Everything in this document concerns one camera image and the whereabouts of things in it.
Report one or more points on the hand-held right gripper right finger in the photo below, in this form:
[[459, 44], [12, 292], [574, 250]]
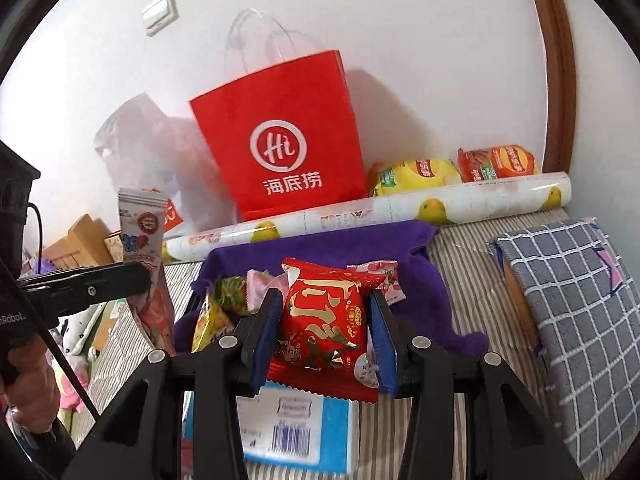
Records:
[[384, 347]]

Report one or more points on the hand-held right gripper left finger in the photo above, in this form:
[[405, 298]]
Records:
[[267, 345]]

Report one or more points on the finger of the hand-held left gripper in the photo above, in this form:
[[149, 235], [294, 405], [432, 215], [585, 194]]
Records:
[[100, 285]]

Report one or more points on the red gold print snack packet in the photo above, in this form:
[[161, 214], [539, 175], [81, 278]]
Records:
[[320, 320]]

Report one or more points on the yellow snack packet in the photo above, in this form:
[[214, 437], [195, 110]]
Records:
[[212, 325]]

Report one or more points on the long white pink snack packet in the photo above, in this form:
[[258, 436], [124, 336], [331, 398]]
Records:
[[145, 230]]

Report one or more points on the person's left hand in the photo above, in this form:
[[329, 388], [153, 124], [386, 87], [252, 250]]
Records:
[[35, 395]]

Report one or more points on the brown cardboard box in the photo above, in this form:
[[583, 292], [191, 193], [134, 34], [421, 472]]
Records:
[[80, 245]]

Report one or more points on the white dotted cloth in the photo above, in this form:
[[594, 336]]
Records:
[[80, 330]]

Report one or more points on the green snack packet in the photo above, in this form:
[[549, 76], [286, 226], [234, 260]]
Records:
[[231, 295]]

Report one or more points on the light pink snack packet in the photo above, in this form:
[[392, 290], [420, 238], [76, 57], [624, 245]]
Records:
[[262, 282]]

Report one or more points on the white strawberry print snack packet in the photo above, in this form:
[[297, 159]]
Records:
[[387, 280]]

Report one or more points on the blue tissue pack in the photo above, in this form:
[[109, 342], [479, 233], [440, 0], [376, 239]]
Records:
[[300, 435]]

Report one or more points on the purple cloth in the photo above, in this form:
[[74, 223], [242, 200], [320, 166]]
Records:
[[350, 245]]

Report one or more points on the white plastic shopping bag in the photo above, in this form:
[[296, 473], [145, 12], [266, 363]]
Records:
[[150, 160]]

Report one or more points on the lemon print paper roll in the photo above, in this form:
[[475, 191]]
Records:
[[450, 205]]

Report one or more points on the yellow chips bag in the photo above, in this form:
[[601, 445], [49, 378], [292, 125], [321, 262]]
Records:
[[415, 177]]

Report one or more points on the grey checked cloth box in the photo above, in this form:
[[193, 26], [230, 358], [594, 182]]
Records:
[[575, 320]]

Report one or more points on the red paper bag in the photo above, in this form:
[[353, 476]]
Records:
[[280, 135]]

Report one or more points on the orange chips bag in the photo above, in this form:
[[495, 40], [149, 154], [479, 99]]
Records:
[[500, 162]]

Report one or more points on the white wall switch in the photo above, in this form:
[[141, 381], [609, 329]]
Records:
[[160, 12]]

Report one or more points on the brown wooden frame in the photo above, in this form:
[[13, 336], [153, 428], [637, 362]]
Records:
[[552, 60]]

